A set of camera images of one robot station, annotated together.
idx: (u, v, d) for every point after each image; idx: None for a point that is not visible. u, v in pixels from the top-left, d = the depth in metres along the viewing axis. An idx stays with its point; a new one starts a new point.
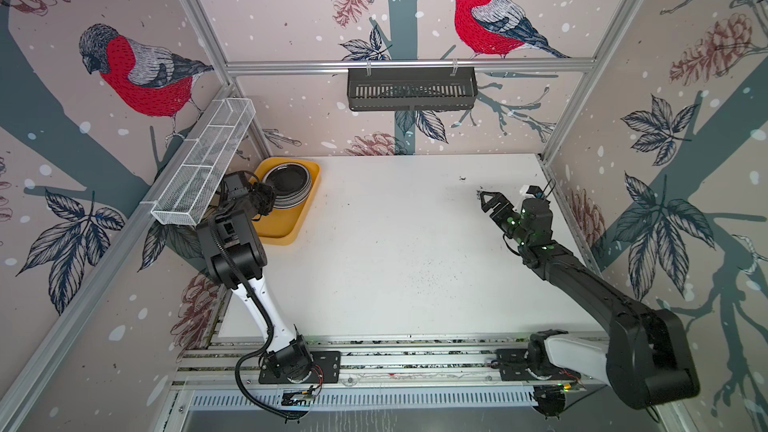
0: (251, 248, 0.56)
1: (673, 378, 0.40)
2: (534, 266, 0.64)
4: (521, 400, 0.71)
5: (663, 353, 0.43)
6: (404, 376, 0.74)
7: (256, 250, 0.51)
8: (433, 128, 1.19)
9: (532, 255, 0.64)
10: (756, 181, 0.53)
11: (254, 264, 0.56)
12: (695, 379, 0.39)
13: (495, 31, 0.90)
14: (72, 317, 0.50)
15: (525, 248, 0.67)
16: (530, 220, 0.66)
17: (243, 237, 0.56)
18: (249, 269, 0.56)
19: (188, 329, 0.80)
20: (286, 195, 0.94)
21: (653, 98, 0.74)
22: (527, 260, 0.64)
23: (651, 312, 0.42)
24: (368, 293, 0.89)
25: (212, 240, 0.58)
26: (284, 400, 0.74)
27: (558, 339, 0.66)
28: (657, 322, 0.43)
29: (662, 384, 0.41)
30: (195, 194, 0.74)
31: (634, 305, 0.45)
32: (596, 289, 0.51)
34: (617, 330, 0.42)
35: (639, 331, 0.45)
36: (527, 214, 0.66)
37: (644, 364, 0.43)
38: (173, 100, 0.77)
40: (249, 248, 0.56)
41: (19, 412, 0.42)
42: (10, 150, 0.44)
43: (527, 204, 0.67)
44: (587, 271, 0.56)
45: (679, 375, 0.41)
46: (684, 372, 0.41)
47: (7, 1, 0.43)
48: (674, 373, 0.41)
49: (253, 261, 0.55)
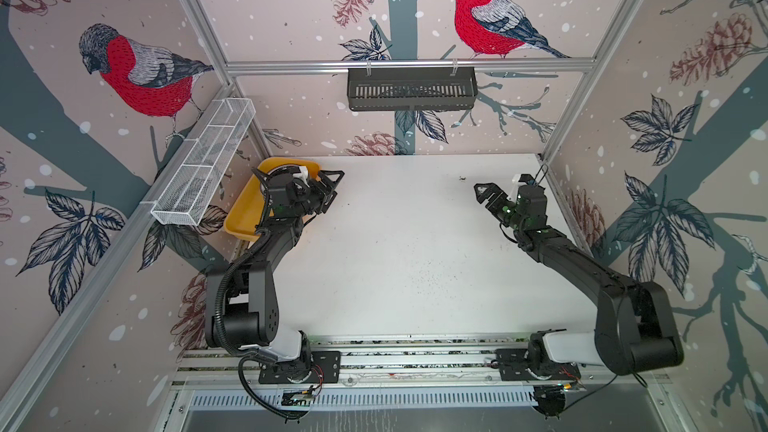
0: (257, 318, 0.44)
1: (659, 347, 0.43)
2: (530, 249, 0.66)
4: (520, 400, 0.71)
5: (649, 325, 0.45)
6: (403, 375, 0.74)
7: (262, 324, 0.45)
8: (433, 128, 1.19)
9: (526, 239, 0.67)
10: (755, 181, 0.53)
11: (254, 336, 0.43)
12: (680, 348, 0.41)
13: (495, 31, 0.90)
14: (72, 317, 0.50)
15: (521, 233, 0.69)
16: (525, 206, 0.68)
17: (255, 302, 0.44)
18: (249, 338, 0.43)
19: (188, 329, 0.80)
20: (330, 189, 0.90)
21: (653, 98, 0.74)
22: (522, 245, 0.66)
23: (637, 285, 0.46)
24: (368, 293, 0.89)
25: (218, 297, 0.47)
26: (283, 400, 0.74)
27: (558, 334, 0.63)
28: (643, 294, 0.44)
29: (650, 353, 0.42)
30: (195, 194, 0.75)
31: (621, 278, 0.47)
32: (586, 265, 0.53)
34: (606, 301, 0.44)
35: (627, 302, 0.46)
36: (522, 200, 0.68)
37: (632, 334, 0.45)
38: (173, 100, 0.77)
40: (256, 317, 0.44)
41: (19, 412, 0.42)
42: (10, 150, 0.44)
43: (523, 190, 0.69)
44: (579, 251, 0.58)
45: (665, 345, 0.43)
46: (669, 341, 0.42)
47: (7, 0, 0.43)
48: (661, 344, 0.42)
49: (255, 332, 0.43)
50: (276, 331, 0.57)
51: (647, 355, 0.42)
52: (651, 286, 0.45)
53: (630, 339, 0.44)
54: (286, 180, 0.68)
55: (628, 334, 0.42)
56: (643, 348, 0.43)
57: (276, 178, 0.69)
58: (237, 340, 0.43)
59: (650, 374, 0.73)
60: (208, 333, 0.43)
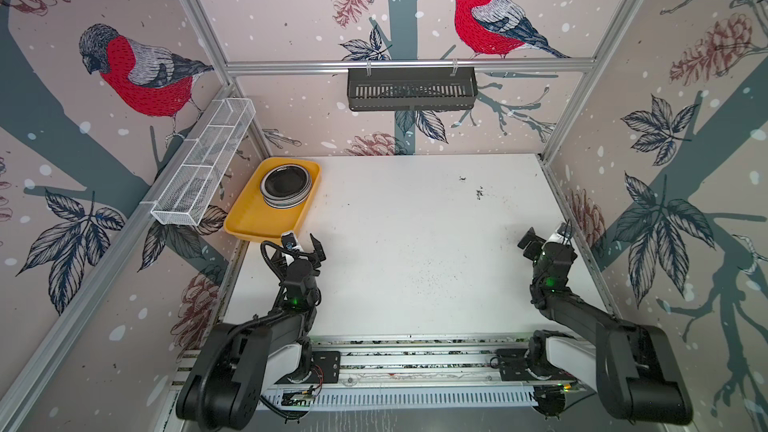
0: (237, 393, 0.40)
1: (662, 390, 0.41)
2: (541, 307, 0.67)
4: (521, 400, 0.71)
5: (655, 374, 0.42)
6: (404, 375, 0.74)
7: (239, 401, 0.40)
8: (433, 128, 1.19)
9: (539, 297, 0.68)
10: (756, 181, 0.53)
11: (227, 418, 0.39)
12: (688, 400, 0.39)
13: (495, 31, 0.90)
14: (72, 317, 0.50)
15: (536, 289, 0.70)
16: (547, 264, 0.68)
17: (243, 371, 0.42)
18: (220, 419, 0.39)
19: (188, 329, 0.80)
20: (323, 257, 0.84)
21: (653, 98, 0.74)
22: (535, 300, 0.68)
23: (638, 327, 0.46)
24: (368, 294, 0.89)
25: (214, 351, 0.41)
26: (284, 400, 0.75)
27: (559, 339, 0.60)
28: (645, 337, 0.44)
29: (652, 397, 0.40)
30: (195, 194, 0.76)
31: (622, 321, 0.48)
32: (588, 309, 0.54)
34: (603, 335, 0.45)
35: (622, 331, 0.47)
36: (546, 256, 0.68)
37: (631, 371, 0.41)
38: (173, 100, 0.77)
40: (237, 391, 0.40)
41: (19, 413, 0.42)
42: (10, 151, 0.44)
43: (548, 247, 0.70)
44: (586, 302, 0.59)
45: (671, 395, 0.40)
46: (675, 391, 0.40)
47: (7, 1, 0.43)
48: (666, 392, 0.41)
49: (228, 414, 0.39)
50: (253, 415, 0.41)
51: (649, 399, 0.40)
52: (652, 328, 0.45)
53: (627, 368, 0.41)
54: (302, 274, 0.65)
55: (626, 369, 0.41)
56: (643, 388, 0.41)
57: (293, 270, 0.66)
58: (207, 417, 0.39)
59: None
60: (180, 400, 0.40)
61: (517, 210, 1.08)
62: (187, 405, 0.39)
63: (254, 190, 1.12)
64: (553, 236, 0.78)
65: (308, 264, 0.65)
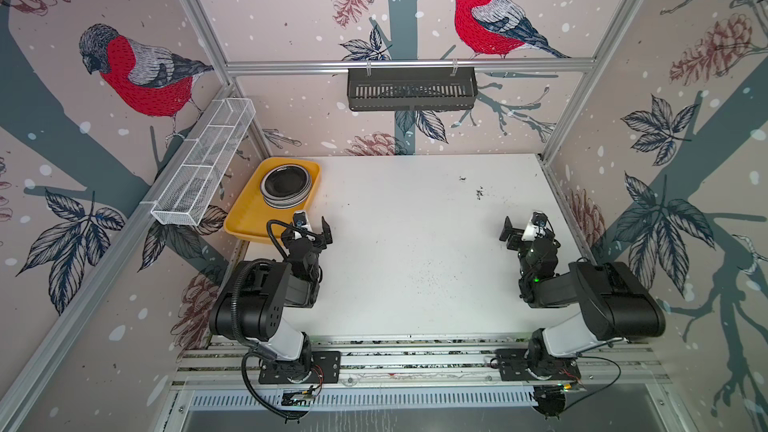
0: (262, 312, 0.45)
1: (639, 309, 0.46)
2: (530, 301, 0.71)
4: (521, 400, 0.71)
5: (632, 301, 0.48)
6: (404, 375, 0.74)
7: (264, 319, 0.45)
8: (433, 128, 1.19)
9: (528, 291, 0.72)
10: (756, 181, 0.53)
11: (258, 330, 0.44)
12: (662, 316, 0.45)
13: (495, 31, 0.90)
14: (72, 317, 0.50)
15: (524, 283, 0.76)
16: (536, 260, 0.70)
17: (266, 298, 0.47)
18: (250, 330, 0.44)
19: (188, 329, 0.80)
20: (329, 240, 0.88)
21: (653, 98, 0.74)
22: (523, 294, 0.73)
23: (609, 267, 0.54)
24: (368, 294, 0.89)
25: (237, 281, 0.49)
26: (284, 400, 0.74)
27: (554, 327, 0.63)
28: (615, 274, 0.51)
29: (630, 316, 0.45)
30: (195, 194, 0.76)
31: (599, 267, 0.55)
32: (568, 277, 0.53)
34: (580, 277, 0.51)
35: (591, 267, 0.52)
36: (536, 254, 0.70)
37: (609, 298, 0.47)
38: (173, 100, 0.77)
40: (260, 310, 0.45)
41: (20, 412, 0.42)
42: (10, 150, 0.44)
43: (536, 245, 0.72)
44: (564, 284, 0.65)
45: (648, 314, 0.45)
46: (652, 312, 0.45)
47: (7, 1, 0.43)
48: (643, 312, 0.45)
49: (257, 327, 0.44)
50: (276, 328, 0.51)
51: (627, 316, 0.45)
52: (618, 265, 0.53)
53: (600, 290, 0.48)
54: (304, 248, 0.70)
55: (603, 297, 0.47)
56: (622, 310, 0.46)
57: (295, 247, 0.70)
58: (240, 329, 0.44)
59: (650, 374, 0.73)
60: (213, 321, 0.44)
61: (517, 210, 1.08)
62: (221, 322, 0.44)
63: (253, 189, 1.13)
64: (528, 227, 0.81)
65: (307, 243, 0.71)
